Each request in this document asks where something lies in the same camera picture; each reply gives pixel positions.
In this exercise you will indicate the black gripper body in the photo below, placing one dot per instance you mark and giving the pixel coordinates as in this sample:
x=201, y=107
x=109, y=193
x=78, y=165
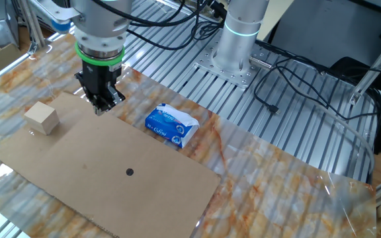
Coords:
x=99, y=77

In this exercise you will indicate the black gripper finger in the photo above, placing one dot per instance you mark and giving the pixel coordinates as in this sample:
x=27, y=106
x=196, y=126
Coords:
x=113, y=97
x=96, y=102

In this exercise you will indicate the light wooden cube block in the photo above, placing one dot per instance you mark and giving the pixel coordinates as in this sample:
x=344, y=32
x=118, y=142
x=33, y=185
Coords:
x=41, y=117

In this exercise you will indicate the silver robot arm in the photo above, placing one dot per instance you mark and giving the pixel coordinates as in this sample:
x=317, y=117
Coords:
x=101, y=23

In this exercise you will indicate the brown cardboard sheet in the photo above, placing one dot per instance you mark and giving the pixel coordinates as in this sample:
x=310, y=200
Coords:
x=94, y=158

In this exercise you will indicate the blue white tissue pack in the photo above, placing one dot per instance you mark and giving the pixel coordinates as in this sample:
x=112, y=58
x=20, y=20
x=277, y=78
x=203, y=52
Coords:
x=170, y=127

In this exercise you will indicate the beige panel board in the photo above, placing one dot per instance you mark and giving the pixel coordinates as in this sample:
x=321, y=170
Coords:
x=276, y=16

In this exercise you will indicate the marble pattern plastic mat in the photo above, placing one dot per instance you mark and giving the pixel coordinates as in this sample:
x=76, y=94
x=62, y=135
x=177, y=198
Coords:
x=276, y=185

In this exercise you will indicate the silver wrist camera bar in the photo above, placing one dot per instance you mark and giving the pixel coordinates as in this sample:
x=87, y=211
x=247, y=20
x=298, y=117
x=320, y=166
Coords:
x=56, y=16

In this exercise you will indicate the aluminium frame rail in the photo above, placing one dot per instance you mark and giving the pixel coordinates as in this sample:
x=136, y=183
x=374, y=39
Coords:
x=5, y=71

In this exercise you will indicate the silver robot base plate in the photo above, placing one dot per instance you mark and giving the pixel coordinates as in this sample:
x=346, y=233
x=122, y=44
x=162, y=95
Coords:
x=230, y=74

